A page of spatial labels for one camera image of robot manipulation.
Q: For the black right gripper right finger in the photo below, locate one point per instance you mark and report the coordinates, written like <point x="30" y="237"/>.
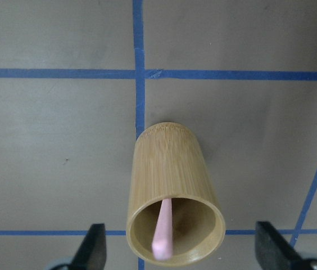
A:
<point x="272" y="251"/>

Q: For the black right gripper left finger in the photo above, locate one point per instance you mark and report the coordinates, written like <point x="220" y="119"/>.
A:
<point x="92" y="253"/>

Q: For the bamboo cylinder holder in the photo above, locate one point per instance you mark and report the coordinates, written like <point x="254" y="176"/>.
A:
<point x="168" y="164"/>

